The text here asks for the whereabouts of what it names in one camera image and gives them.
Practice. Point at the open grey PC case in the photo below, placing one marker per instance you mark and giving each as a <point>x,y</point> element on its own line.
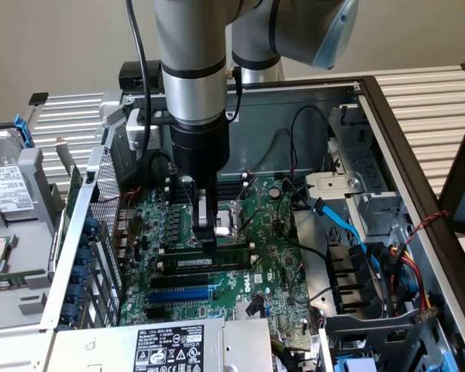
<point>263,135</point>

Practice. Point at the grey parts rack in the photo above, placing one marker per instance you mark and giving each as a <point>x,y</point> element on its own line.
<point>31,162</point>

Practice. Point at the blue slot retainer knob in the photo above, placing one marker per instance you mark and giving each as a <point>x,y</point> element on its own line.
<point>76,291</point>
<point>91,225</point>
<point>70,312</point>
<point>82,257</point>
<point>79,274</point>

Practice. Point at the blue expansion slot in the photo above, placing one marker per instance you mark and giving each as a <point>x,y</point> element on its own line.
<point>178,297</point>

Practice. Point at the silver power supply unit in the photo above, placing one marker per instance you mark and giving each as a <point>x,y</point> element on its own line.
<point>236,348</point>

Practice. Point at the silver hard disk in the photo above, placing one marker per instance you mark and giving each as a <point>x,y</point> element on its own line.
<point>7,186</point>

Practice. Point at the silver disk bay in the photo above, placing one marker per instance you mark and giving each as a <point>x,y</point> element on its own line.
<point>333,186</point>

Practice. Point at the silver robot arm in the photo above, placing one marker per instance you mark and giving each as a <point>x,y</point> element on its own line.
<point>193,77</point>

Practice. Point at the short black expansion slot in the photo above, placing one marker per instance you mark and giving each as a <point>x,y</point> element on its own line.
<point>159,314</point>

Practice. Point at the dark framed side panel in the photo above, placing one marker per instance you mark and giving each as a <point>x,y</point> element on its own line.
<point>455,186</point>

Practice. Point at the round coin battery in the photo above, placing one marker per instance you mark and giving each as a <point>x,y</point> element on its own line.
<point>273,191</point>

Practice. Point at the silver socket cover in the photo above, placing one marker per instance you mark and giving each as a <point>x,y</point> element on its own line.
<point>252,197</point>

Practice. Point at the blue disk caddy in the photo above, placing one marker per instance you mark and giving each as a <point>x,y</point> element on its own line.
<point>23,129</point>

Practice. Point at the green motherboard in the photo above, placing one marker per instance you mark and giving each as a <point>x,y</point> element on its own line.
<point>271,252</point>

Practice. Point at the CPU socket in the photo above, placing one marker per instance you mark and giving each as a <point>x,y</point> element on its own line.
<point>226,217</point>

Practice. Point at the black plastic air shroud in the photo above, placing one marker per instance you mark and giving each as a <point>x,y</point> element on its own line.
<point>345,271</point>

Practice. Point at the green graphics card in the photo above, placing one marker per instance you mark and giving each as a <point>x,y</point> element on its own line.
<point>74,186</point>

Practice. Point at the small silver heatsink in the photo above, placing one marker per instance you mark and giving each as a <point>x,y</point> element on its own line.
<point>240,310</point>

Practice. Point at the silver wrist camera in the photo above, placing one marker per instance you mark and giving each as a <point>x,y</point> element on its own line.
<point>135,129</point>

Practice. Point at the black box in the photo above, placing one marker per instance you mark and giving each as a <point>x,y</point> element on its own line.
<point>129,73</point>

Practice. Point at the long black expansion slot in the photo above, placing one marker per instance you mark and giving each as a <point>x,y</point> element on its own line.
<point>178,281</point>

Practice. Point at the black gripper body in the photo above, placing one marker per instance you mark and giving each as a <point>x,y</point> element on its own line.
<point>199,151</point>

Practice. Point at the blue plastic bracket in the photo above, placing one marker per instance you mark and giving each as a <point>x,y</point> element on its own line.
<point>354,365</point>

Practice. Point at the green RAM stick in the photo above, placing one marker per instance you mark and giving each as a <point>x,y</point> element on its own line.
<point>4,284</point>
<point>232,260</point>

